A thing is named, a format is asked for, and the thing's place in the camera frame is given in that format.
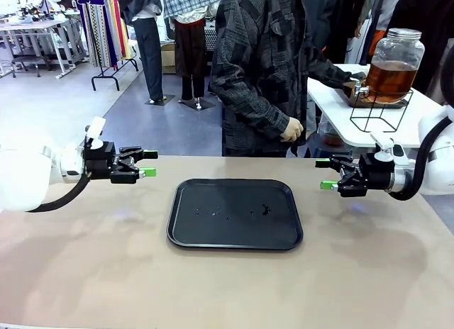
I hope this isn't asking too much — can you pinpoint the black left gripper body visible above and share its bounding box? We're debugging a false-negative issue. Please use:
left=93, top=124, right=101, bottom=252
left=82, top=141, right=122, bottom=183

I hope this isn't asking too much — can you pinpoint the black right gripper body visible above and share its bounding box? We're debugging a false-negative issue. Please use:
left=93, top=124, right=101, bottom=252
left=357, top=152, right=396, bottom=197

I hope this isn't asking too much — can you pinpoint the person's right forearm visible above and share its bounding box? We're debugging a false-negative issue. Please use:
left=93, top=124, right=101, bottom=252
left=219, top=87, right=292, bottom=141

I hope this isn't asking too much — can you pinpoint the person's left forearm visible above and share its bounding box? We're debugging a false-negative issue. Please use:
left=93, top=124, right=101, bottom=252
left=311, top=55, right=367, bottom=91

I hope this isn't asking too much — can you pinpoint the person's right hand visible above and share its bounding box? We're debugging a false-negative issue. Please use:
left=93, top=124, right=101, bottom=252
left=279, top=116, right=305, bottom=143

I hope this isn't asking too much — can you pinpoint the clear bucket with brown liquid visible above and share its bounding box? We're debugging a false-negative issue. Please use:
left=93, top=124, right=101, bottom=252
left=318, top=119, right=347, bottom=147

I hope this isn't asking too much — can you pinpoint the white side table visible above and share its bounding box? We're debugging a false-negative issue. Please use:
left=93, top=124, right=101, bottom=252
left=306, top=62, right=444, bottom=149

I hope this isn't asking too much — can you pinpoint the dark tray under dispenser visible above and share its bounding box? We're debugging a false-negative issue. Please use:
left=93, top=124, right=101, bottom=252
left=345, top=93, right=409, bottom=110

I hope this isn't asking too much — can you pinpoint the silver dispenser tap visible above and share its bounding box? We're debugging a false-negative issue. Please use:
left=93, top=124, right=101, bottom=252
left=350, top=77, right=370, bottom=98

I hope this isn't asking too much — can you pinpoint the brown cardboard box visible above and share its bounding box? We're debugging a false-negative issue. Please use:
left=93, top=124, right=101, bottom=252
left=160, top=41, right=177, bottom=75

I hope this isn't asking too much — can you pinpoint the glass tea dispenser jar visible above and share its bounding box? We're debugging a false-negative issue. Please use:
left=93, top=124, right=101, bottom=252
left=365, top=28, right=426, bottom=105

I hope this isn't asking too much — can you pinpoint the mannequin in black trousers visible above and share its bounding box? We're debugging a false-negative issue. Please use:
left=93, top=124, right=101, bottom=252
left=116, top=0, right=176, bottom=106

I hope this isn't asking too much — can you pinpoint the black plastic serving tray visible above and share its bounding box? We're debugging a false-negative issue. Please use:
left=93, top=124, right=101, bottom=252
left=166, top=178, right=304, bottom=252

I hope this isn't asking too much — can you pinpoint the mannequin in plaid shirt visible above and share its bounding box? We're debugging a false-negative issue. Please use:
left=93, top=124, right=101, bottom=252
left=163, top=0, right=228, bottom=112

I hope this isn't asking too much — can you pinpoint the rack of colourful fabrics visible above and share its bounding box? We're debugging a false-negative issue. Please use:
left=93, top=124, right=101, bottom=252
left=77, top=0, right=140, bottom=92

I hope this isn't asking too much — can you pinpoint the person in grey patchwork jacket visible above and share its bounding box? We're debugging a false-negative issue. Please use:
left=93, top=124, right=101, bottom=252
left=209, top=0, right=320, bottom=158

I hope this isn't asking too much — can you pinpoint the bystander in dark jacket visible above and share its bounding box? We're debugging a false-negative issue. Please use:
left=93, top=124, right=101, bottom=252
left=304, top=0, right=343, bottom=66

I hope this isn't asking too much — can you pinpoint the white background workbench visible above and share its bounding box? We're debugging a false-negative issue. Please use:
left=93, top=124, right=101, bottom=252
left=0, top=16, right=88, bottom=80

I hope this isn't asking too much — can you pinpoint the bystander in grey top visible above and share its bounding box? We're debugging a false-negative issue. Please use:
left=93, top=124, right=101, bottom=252
left=354, top=0, right=406, bottom=66

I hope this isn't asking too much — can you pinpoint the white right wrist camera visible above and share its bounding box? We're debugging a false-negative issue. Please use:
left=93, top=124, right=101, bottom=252
left=369, top=130, right=406, bottom=167

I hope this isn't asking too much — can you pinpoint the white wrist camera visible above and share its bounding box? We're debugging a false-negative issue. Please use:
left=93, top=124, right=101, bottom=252
left=84, top=116, right=107, bottom=151
left=369, top=130, right=406, bottom=167

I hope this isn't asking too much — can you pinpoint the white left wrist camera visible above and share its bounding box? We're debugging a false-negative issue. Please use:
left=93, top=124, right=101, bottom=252
left=84, top=116, right=107, bottom=151

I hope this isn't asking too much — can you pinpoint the black wire dispenser stand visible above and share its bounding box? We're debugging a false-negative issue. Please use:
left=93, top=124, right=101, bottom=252
left=350, top=88, right=414, bottom=133

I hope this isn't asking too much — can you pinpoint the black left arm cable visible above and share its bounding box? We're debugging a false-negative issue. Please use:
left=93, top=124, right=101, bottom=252
left=26, top=172, right=90, bottom=213

